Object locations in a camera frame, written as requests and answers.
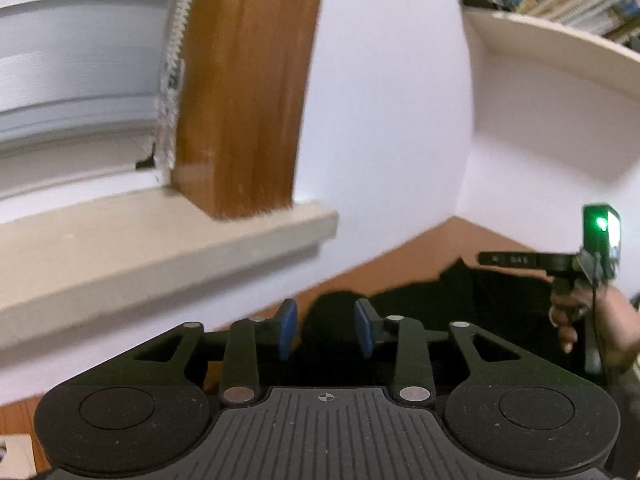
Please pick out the white window blind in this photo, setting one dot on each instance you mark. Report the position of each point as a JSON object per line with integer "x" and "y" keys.
{"x": 75, "y": 60}

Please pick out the person's right hand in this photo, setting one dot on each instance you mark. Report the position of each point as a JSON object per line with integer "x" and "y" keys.
{"x": 567, "y": 327}

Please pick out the white wall shelf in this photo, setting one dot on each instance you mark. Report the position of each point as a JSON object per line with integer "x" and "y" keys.
{"x": 540, "y": 35}

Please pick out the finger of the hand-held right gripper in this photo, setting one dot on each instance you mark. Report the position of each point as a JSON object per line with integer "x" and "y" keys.
{"x": 515, "y": 260}

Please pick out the wooden window frame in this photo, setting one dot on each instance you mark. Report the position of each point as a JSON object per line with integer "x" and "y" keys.
{"x": 250, "y": 85}

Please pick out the beige window sill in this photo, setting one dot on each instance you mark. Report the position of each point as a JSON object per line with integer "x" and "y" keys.
{"x": 150, "y": 260}

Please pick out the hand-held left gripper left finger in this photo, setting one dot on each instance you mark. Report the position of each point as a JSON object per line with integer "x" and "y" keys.
{"x": 288, "y": 327}

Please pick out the person's right forearm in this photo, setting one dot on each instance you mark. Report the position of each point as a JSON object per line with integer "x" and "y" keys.
{"x": 631, "y": 325}

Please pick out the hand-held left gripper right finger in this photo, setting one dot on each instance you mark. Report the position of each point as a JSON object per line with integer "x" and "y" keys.
{"x": 363, "y": 327}

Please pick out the black garment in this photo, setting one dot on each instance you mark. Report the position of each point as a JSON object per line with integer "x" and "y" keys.
{"x": 500, "y": 305}

